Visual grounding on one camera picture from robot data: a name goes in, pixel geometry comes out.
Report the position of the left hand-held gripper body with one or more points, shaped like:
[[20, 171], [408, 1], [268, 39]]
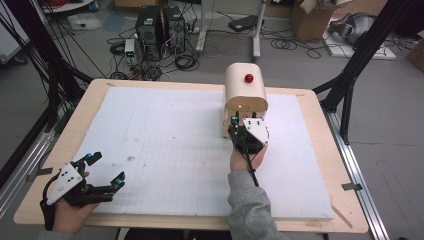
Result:
[[68, 181]]

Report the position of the white flat board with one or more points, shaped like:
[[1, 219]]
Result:
[[366, 53]]

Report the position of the small bench power supply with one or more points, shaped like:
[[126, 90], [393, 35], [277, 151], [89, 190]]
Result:
[[130, 50]]

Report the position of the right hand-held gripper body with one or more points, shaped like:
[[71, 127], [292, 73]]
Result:
[[255, 131]]

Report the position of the clear plastic bag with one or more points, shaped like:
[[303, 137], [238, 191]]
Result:
[[85, 21]]

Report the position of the flat black box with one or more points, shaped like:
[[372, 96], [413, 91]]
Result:
[[243, 23]]

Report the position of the person's right hand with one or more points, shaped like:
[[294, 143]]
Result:
[[241, 161]]

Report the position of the white gridded mat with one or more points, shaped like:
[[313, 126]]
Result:
[[166, 133]]

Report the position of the aluminium rail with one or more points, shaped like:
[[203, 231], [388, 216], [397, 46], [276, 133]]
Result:
[[356, 166], [23, 170]]

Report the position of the grey bag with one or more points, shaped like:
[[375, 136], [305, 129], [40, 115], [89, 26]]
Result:
[[355, 26]]

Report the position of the white stand leg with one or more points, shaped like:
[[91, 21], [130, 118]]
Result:
[[257, 33], [201, 30]]

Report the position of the open cardboard box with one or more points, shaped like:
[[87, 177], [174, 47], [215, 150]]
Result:
[[310, 21]]

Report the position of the black metal frame post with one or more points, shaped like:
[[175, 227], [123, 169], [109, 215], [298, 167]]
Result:
[[43, 53], [363, 50]]

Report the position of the black computer tower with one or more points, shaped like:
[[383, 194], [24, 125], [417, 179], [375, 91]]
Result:
[[175, 28], [148, 31]]

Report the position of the grey tape strip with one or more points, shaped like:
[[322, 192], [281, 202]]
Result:
[[41, 172], [351, 186]]

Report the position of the white round table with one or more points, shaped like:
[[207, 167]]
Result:
[[66, 5]]

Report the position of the person's left hand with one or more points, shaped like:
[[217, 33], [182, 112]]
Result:
[[71, 218]]

